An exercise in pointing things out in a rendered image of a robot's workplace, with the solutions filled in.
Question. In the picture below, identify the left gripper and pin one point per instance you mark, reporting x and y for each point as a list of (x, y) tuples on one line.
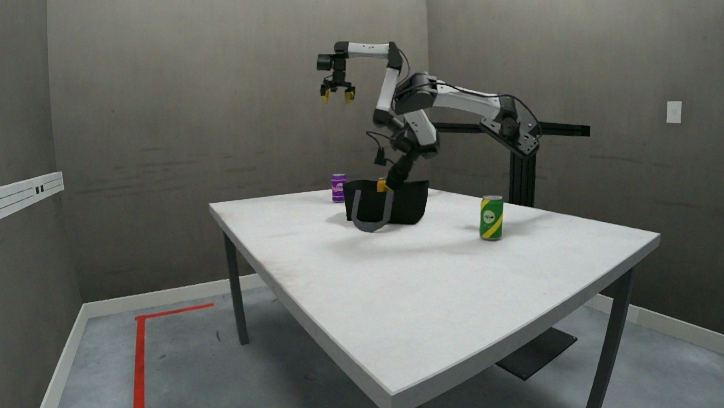
[(393, 180)]

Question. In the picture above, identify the yellow drink can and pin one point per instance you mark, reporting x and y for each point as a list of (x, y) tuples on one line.
[(381, 184)]

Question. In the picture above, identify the black tote bag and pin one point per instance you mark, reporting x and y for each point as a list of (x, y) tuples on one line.
[(404, 205)]

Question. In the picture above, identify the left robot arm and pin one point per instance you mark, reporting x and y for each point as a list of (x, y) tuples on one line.
[(426, 141)]

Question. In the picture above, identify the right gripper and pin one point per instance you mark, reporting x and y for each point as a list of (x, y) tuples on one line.
[(338, 79)]

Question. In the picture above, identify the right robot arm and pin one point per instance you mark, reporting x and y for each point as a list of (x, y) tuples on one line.
[(350, 50)]

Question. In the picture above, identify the purple drink can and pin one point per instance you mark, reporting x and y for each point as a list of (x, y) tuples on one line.
[(337, 189)]

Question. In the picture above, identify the green and yellow soda can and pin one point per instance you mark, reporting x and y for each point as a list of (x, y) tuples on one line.
[(491, 218)]

